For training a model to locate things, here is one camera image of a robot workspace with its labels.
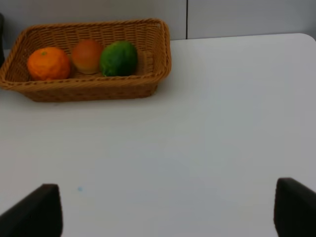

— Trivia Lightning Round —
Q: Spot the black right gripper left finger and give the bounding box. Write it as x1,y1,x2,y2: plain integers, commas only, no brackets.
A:
0,184,63,237

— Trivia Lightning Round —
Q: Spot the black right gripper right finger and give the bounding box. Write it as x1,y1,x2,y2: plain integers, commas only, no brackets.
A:
274,178,316,237

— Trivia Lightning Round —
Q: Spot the orange mandarin fruit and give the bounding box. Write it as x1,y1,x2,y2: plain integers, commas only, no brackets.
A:
27,47,71,81

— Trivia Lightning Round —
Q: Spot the red yellow peach fruit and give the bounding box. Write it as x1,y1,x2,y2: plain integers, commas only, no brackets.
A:
71,39,103,75

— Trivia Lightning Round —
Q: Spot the light brown wicker basket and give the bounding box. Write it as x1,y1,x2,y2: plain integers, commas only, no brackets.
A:
0,18,171,102

